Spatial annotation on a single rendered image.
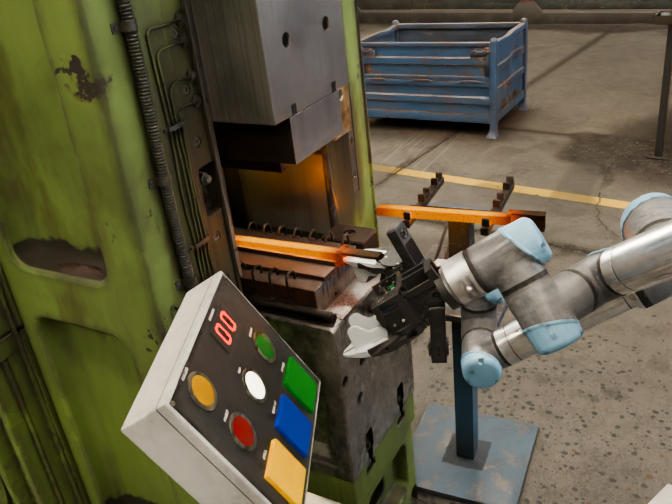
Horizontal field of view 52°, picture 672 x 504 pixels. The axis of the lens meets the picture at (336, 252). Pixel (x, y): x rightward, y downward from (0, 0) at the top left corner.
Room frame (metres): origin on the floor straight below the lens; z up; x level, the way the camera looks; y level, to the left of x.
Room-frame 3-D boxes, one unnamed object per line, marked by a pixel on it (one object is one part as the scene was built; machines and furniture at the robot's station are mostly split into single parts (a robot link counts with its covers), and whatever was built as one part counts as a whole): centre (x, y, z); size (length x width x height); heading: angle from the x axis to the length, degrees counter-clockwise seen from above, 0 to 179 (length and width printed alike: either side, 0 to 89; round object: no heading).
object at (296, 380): (0.94, 0.09, 1.01); 0.07 x 0.05 x 0.07; 173
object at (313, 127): (1.48, 0.18, 1.32); 0.42 x 0.20 x 0.10; 58
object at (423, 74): (5.52, -1.00, 0.36); 1.20 x 0.80 x 0.72; 56
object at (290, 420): (0.84, 0.10, 1.01); 0.07 x 0.05 x 0.07; 173
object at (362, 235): (1.56, -0.04, 0.95); 0.12 x 0.08 x 0.06; 58
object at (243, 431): (0.74, 0.16, 1.09); 0.05 x 0.03 x 0.04; 148
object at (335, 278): (1.48, 0.18, 0.96); 0.42 x 0.20 x 0.09; 58
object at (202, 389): (0.75, 0.20, 1.16); 0.05 x 0.03 x 0.04; 148
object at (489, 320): (1.21, -0.28, 0.89); 0.11 x 0.08 x 0.11; 168
